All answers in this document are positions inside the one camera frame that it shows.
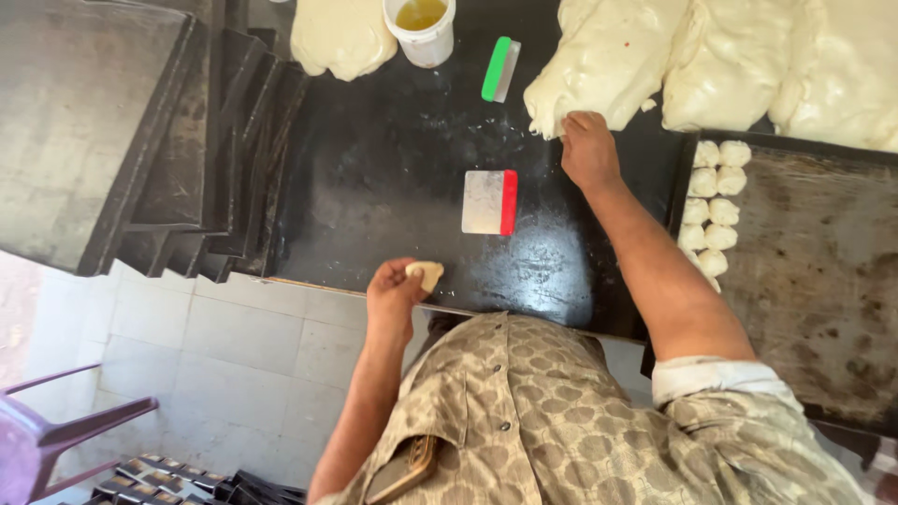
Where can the tiny dough scrap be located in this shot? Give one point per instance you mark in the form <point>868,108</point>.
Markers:
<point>649,105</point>

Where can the heap of black baking tins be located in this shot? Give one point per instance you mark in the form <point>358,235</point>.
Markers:
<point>175,485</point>

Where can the person's left hand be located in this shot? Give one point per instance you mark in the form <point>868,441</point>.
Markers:
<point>389,298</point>

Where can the person's right hand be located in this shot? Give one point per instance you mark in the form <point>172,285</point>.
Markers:
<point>591,156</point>

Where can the person's left fingers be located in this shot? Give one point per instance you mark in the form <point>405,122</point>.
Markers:
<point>394,270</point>

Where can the smooth pale dough lump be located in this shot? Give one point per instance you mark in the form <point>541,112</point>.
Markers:
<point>340,38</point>

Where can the rows of dough balls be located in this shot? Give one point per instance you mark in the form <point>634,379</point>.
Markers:
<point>715,210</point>

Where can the large pale dough mass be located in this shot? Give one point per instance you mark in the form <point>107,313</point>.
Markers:
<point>729,63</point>
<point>610,63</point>
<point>842,70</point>

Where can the purple plastic chair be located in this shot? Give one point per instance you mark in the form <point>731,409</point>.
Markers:
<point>35,442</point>

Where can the beige patterned shirt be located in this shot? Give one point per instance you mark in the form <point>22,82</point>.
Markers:
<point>561,435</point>

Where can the yellow oil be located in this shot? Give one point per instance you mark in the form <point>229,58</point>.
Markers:
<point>421,14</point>

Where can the stack of dark baking trays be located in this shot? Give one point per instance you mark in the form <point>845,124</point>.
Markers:
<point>105,126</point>

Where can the phone in brown case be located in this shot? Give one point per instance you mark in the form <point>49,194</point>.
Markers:
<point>400,471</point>

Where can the person's right fingers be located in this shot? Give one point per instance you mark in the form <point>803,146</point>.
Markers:
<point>584,123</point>

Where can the white plastic bucket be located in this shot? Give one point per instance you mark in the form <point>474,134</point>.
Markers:
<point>428,48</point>

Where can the small pale dough piece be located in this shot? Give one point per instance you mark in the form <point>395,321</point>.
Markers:
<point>429,273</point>

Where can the dark metal baking tray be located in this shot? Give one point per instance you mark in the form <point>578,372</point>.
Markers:
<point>814,280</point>

